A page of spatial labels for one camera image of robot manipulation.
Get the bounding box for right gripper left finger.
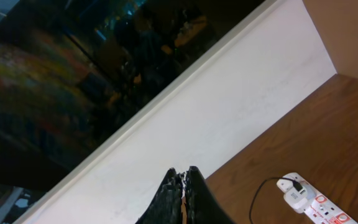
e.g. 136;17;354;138
136;168;183;224

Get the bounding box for black charger cable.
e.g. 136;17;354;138
248;176;304;224

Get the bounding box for brown cardboard sheet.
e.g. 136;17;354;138
303;0;358;78

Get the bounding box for dark glass window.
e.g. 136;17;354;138
0;0;262;190

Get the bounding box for white charger adapter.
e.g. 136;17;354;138
277;172;308;213

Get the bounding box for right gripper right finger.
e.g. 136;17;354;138
185;166;234;224

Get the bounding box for white power strip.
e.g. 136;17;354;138
301;183;358;224

